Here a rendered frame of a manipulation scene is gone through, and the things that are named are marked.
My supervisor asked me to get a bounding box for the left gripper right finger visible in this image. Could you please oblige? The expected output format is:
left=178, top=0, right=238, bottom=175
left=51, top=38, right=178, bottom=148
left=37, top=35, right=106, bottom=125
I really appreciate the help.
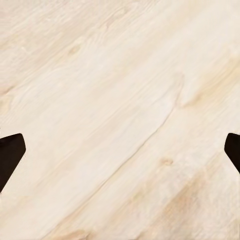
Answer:
left=224, top=132, right=240, bottom=173

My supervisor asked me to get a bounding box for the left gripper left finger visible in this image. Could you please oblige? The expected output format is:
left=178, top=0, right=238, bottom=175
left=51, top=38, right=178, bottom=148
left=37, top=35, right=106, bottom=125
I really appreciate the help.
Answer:
left=0, top=133, right=26, bottom=193

